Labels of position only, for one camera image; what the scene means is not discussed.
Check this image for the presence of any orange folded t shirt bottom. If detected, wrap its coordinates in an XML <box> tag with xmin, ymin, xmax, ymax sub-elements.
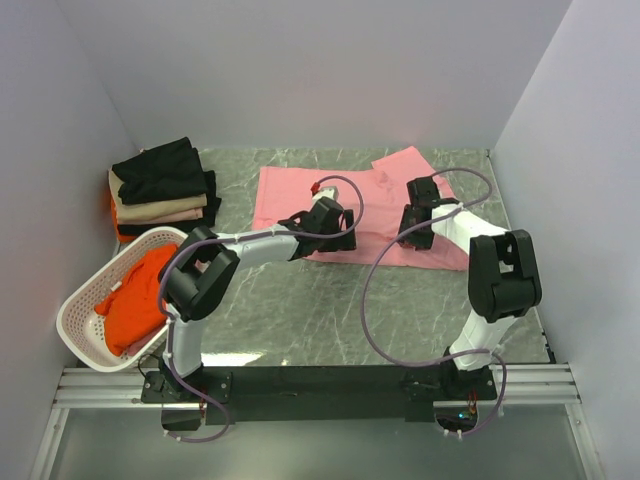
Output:
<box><xmin>110</xmin><ymin>197</ymin><xmax>135</xmax><ymax>244</ymax></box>

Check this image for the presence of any black folded t shirt lower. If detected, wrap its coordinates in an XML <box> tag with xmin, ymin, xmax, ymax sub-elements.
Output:
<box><xmin>118</xmin><ymin>171</ymin><xmax>221</xmax><ymax>238</ymax></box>

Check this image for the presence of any black folded t shirt top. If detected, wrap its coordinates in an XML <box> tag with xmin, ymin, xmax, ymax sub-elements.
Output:
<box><xmin>111</xmin><ymin>137</ymin><xmax>207</xmax><ymax>205</ymax></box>

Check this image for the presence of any dusty pink shirt in basket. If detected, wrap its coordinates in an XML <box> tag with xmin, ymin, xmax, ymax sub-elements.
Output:
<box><xmin>120</xmin><ymin>328</ymin><xmax>166</xmax><ymax>360</ymax></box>

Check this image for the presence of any white plastic laundry basket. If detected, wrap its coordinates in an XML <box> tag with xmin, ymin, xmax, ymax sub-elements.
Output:
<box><xmin>56</xmin><ymin>227</ymin><xmax>187</xmax><ymax>373</ymax></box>

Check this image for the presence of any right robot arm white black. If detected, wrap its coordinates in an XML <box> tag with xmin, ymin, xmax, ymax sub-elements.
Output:
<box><xmin>398</xmin><ymin>199</ymin><xmax>542</xmax><ymax>378</ymax></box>

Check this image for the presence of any light pink folded t shirt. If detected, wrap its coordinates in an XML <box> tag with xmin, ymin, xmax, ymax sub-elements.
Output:
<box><xmin>117</xmin><ymin>208</ymin><xmax>203</xmax><ymax>225</ymax></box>

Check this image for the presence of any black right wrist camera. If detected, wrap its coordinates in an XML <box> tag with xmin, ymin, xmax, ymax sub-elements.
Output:
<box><xmin>406</xmin><ymin>176</ymin><xmax>441</xmax><ymax>208</ymax></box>

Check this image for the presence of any orange t shirt in basket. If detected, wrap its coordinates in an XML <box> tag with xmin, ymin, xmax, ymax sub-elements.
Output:
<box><xmin>94</xmin><ymin>243</ymin><xmax>178</xmax><ymax>356</ymax></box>

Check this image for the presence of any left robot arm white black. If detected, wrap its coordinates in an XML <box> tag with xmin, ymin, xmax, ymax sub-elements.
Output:
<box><xmin>159</xmin><ymin>196</ymin><xmax>363</xmax><ymax>400</ymax></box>

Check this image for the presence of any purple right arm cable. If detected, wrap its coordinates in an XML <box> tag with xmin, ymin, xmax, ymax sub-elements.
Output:
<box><xmin>360</xmin><ymin>168</ymin><xmax>509</xmax><ymax>439</ymax></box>

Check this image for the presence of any black folded t shirt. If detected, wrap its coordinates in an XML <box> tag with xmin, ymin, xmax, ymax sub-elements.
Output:
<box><xmin>118</xmin><ymin>171</ymin><xmax>221</xmax><ymax>238</ymax></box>
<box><xmin>111</xmin><ymin>137</ymin><xmax>207</xmax><ymax>205</ymax></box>

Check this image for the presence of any aluminium frame rail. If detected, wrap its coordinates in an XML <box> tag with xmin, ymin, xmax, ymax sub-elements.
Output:
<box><xmin>30</xmin><ymin>364</ymin><xmax>605</xmax><ymax>479</ymax></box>

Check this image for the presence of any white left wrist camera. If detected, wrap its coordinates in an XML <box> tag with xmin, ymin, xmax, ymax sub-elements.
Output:
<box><xmin>311</xmin><ymin>182</ymin><xmax>339</xmax><ymax>203</ymax></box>

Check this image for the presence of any beige folded t shirt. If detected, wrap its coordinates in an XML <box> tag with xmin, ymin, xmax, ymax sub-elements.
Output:
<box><xmin>108</xmin><ymin>170</ymin><xmax>207</xmax><ymax>220</ymax></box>

